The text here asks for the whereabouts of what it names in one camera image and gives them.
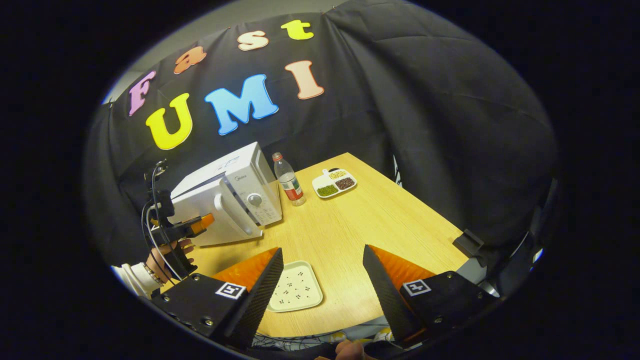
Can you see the white microwave oven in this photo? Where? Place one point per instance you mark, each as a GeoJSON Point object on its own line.
{"type": "Point", "coordinates": [235, 185]}

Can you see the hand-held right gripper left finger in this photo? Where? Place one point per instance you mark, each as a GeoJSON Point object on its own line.
{"type": "Point", "coordinates": [260, 300]}

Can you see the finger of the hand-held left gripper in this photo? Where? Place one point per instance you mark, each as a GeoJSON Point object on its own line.
{"type": "Point", "coordinates": [202, 222]}

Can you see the black table clamp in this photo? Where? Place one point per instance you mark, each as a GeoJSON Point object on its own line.
{"type": "Point", "coordinates": [470, 245]}

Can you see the white divided dish of beans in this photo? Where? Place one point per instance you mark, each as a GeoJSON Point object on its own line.
{"type": "Point", "coordinates": [334, 183]}

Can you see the clear plastic bottle red label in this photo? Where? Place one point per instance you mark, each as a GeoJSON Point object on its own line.
{"type": "Point", "coordinates": [290, 182]}

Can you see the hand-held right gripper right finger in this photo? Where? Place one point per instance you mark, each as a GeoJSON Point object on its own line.
{"type": "Point", "coordinates": [387, 300]}

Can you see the white speckled square plate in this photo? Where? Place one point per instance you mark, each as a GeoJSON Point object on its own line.
{"type": "Point", "coordinates": [297, 290]}

